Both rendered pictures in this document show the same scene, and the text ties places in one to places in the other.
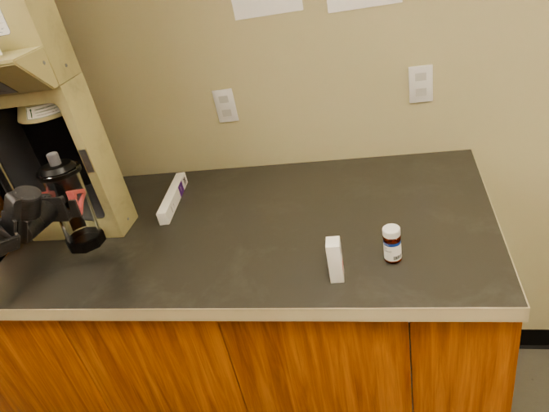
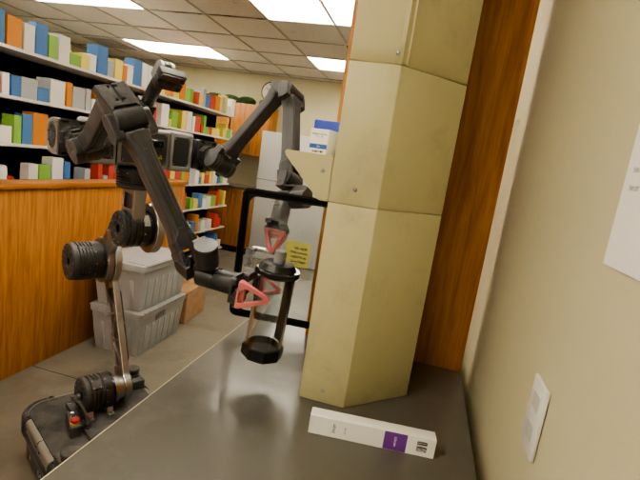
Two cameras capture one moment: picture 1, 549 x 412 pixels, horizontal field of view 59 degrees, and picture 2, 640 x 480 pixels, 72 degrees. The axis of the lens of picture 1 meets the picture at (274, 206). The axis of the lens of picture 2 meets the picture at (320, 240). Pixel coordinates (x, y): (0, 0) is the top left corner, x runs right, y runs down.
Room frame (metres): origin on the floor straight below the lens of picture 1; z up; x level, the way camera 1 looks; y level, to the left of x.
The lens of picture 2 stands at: (1.16, -0.51, 1.49)
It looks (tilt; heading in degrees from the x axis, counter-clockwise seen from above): 10 degrees down; 86
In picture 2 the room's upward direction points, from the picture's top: 8 degrees clockwise
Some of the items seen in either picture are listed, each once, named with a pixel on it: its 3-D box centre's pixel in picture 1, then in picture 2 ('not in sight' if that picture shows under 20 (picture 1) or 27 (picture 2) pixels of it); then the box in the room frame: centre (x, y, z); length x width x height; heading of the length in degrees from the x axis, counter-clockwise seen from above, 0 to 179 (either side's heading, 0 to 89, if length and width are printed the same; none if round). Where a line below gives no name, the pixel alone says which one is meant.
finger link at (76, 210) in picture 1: (70, 199); (252, 293); (1.09, 0.50, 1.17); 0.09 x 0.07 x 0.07; 164
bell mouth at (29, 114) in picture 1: (46, 102); not in sight; (1.37, 0.57, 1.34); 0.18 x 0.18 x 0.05
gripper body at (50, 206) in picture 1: (42, 214); (230, 282); (1.03, 0.55, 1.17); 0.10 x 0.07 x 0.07; 74
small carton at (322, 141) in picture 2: not in sight; (323, 142); (1.21, 0.59, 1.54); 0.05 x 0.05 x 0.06; 59
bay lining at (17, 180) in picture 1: (65, 147); not in sight; (1.40, 0.58, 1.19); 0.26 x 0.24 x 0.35; 74
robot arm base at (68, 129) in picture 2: not in sight; (75, 139); (0.44, 0.98, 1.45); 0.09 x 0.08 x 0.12; 43
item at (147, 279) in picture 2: not in sight; (143, 275); (0.14, 2.68, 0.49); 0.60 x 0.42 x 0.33; 74
